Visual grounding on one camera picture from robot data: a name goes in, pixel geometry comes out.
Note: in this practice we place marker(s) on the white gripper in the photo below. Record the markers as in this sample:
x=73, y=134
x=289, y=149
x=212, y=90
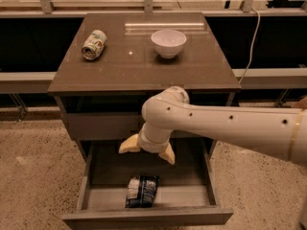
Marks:
x=152, y=146

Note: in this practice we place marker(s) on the blue chip bag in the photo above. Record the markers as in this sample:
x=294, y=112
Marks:
x=141, y=191

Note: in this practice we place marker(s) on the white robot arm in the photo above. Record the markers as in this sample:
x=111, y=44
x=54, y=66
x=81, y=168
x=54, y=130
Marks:
x=276, y=132

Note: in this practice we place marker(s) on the closed grey top drawer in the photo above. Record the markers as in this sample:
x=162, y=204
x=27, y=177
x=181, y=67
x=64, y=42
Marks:
x=102, y=126

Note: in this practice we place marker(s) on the open grey middle drawer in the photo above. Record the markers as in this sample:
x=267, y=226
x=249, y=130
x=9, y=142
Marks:
x=185, y=195

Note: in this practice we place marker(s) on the grey drawer cabinet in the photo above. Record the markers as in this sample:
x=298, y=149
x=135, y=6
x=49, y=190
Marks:
x=129, y=70

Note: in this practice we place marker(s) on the white bowl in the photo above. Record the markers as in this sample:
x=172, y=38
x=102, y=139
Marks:
x=168, y=43

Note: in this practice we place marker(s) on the green white soda can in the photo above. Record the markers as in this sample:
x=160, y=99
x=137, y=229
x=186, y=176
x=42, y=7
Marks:
x=94, y=45

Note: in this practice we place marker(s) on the metal railing frame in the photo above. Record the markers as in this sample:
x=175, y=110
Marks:
x=269, y=77

